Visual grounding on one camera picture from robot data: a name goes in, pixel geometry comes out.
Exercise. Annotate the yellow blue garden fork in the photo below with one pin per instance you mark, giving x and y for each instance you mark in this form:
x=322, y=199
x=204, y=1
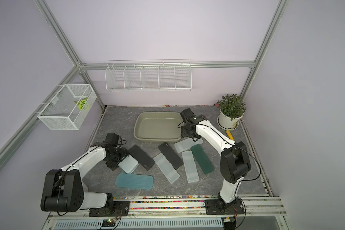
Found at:
x=230, y=136

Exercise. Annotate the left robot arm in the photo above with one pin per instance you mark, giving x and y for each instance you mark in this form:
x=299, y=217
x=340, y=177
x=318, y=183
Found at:
x=64, y=190

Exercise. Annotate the aluminium front rail frame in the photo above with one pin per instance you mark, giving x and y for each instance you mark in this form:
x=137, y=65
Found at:
x=198, y=212

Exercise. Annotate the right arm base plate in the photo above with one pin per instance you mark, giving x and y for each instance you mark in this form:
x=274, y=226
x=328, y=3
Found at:
x=219, y=207

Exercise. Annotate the pale white pencil case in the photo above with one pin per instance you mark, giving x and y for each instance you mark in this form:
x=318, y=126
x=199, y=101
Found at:
x=129, y=164

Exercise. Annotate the white mesh wall basket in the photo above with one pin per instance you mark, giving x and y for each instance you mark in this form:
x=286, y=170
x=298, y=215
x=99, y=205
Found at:
x=61, y=113

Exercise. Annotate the potted green plant white pot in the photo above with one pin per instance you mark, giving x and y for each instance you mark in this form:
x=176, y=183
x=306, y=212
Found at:
x=232, y=109

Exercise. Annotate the green leaf toy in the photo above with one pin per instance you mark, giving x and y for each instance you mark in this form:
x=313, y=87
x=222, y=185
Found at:
x=82, y=104

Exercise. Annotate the frosted white pencil case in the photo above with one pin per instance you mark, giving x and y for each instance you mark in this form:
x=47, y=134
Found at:
x=166, y=168
x=190, y=167
x=186, y=144

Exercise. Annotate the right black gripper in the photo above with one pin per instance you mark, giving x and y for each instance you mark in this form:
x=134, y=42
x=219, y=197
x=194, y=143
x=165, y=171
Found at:
x=183, y=131

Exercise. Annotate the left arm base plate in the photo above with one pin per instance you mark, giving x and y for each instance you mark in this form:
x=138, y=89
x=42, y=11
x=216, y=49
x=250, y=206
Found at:
x=119, y=208

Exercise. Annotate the light blue pencil case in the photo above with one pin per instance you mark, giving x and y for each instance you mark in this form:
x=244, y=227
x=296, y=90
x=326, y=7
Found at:
x=134, y=181

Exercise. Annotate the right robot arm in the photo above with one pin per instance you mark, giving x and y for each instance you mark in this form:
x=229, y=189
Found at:
x=234, y=159

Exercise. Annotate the black pencil case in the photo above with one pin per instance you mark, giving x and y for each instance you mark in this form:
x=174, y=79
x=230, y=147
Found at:
x=142, y=157
x=171, y=155

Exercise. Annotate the white wire wall shelf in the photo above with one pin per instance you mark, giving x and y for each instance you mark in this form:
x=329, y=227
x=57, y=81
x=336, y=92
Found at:
x=148, y=75

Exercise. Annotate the grey-green plastic storage box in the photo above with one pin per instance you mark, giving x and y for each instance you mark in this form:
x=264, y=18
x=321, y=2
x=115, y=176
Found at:
x=158, y=127

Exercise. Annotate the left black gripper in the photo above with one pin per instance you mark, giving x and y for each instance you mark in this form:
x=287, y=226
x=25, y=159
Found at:
x=124, y=153

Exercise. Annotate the dark green pencil case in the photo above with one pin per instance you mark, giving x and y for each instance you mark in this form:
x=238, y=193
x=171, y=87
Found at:
x=202, y=159

